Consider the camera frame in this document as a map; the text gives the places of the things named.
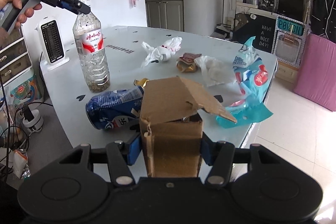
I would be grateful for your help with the person's left hand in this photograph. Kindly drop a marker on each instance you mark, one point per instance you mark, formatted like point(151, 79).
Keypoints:
point(18, 7)

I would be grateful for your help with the black vest on hanger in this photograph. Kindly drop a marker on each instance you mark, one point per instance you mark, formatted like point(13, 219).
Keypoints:
point(323, 19)

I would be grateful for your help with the clear plastic water bottle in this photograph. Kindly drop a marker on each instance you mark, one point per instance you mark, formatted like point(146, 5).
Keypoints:
point(89, 42)

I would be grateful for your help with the brown cardboard box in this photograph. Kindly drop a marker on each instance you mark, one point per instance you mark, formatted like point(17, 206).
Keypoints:
point(171, 127)

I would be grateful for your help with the red gold cigarette pack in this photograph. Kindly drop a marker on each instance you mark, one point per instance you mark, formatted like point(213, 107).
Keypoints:
point(186, 63)

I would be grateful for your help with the white drawer unit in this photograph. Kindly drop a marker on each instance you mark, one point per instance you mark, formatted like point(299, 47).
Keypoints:
point(15, 59)

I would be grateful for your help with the crushed blue soda can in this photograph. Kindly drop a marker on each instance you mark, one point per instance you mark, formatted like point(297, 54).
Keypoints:
point(114, 109)

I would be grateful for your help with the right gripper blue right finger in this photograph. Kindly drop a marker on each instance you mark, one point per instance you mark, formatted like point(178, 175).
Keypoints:
point(207, 147)

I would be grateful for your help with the black have a nice day board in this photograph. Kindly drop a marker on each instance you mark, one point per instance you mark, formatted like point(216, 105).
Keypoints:
point(259, 26)

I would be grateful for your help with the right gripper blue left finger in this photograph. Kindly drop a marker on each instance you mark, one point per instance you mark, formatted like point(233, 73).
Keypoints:
point(133, 148)

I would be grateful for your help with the pink folded mattress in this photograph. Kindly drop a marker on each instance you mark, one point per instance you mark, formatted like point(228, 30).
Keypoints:
point(316, 76)

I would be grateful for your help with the blue plastic snack bag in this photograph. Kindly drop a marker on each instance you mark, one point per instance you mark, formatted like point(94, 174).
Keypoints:
point(253, 80)

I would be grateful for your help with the white paper towel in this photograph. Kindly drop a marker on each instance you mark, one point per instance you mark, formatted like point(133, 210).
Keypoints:
point(214, 71)

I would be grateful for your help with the white plastic shopping bag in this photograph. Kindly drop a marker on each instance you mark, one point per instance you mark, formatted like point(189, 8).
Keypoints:
point(161, 53)

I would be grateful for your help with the poison sign pegboard crate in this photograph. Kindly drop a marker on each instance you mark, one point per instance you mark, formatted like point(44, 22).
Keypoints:
point(289, 40)

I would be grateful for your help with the white space heater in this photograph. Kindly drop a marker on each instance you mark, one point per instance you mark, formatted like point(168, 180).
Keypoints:
point(51, 43)

